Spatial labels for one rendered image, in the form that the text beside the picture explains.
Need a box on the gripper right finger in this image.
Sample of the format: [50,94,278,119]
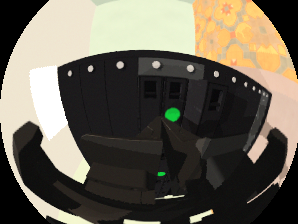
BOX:
[161,116,249,197]

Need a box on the black server rack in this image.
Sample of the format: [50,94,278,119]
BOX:
[57,50,272,167]

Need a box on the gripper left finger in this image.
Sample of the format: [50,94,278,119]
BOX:
[80,116,164,189]

